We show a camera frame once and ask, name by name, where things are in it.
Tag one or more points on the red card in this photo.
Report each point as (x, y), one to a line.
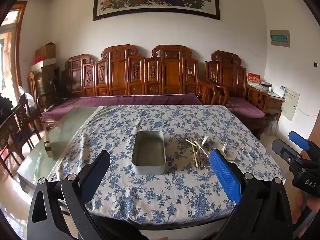
(253, 77)

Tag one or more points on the white and blue box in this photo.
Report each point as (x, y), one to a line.
(278, 90)

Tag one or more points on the wooden chopstick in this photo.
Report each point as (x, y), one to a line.
(197, 150)
(194, 146)
(192, 152)
(200, 158)

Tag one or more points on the small purple seat cushion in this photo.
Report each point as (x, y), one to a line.
(243, 106)

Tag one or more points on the black bag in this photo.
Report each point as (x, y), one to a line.
(6, 107)

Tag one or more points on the carved wooden armchair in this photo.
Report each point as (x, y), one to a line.
(225, 75)

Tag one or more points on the long purple seat cushion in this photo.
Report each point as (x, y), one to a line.
(120, 101)

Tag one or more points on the wooden brush black band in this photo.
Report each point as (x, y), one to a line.
(48, 142)

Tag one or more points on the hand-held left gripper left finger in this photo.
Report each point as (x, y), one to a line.
(97, 170)

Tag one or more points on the wooden door frame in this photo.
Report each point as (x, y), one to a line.
(18, 45)

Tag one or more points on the white plastic knife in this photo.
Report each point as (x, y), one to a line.
(203, 150)

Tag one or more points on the blue floral tablecloth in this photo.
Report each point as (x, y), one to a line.
(175, 195)

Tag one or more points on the brown cardboard box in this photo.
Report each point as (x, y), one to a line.
(46, 51)

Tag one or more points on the grey plastic bag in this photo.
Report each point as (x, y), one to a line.
(272, 126)

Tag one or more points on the long carved wooden sofa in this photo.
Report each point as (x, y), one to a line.
(120, 72)

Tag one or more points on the wooden side table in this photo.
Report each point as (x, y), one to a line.
(272, 102)

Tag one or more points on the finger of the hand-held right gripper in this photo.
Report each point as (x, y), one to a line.
(298, 140)
(285, 151)

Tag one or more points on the grey wall panel green label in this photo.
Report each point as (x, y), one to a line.
(280, 38)

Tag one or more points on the white plastic fork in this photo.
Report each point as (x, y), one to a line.
(205, 140)
(226, 143)

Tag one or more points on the white plastic bag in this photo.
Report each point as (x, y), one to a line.
(27, 98)

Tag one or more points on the person's dark clothing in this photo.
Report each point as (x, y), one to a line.
(120, 230)

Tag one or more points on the rectangular metal tin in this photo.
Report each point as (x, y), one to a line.
(150, 152)

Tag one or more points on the person's right hand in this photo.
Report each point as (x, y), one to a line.
(315, 205)

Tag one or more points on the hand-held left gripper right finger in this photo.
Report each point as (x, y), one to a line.
(223, 175)

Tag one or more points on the wooden dining chair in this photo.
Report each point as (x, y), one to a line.
(20, 130)

